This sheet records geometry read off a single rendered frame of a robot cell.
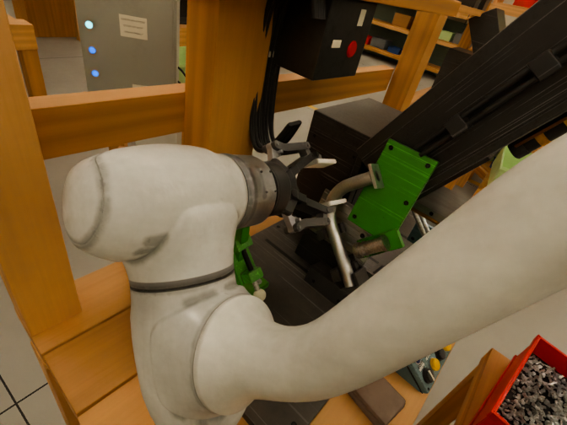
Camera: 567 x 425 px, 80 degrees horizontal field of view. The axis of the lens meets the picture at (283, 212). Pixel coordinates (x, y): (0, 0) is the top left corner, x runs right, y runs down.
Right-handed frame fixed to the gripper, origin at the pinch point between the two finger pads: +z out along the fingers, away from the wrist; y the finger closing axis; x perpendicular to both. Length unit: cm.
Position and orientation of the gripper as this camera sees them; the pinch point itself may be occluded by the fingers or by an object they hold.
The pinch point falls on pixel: (326, 183)
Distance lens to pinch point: 60.2
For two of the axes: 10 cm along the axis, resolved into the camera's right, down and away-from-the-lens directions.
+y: -2.5, -9.7, 0.4
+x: -7.8, 2.3, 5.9
